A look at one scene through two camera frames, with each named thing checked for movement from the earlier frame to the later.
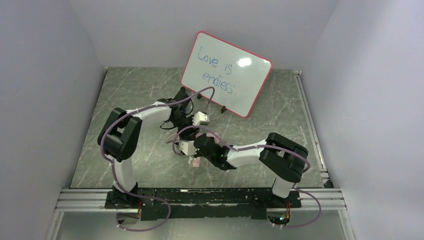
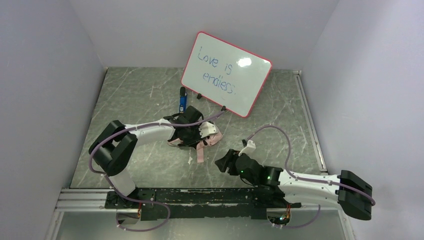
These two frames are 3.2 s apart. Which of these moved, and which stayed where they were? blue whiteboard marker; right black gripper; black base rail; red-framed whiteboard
Moved: right black gripper
Stayed: blue whiteboard marker; black base rail; red-framed whiteboard
